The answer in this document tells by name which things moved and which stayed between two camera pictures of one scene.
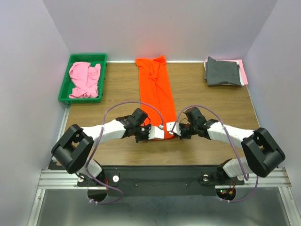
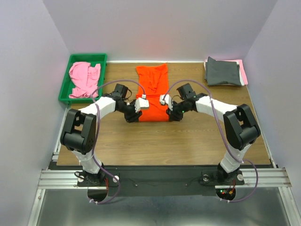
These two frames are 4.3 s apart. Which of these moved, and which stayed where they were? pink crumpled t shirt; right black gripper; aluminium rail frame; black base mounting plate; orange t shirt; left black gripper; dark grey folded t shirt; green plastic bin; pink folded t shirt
Moved: right black gripper; left black gripper; orange t shirt
Stayed: black base mounting plate; dark grey folded t shirt; green plastic bin; pink crumpled t shirt; aluminium rail frame; pink folded t shirt
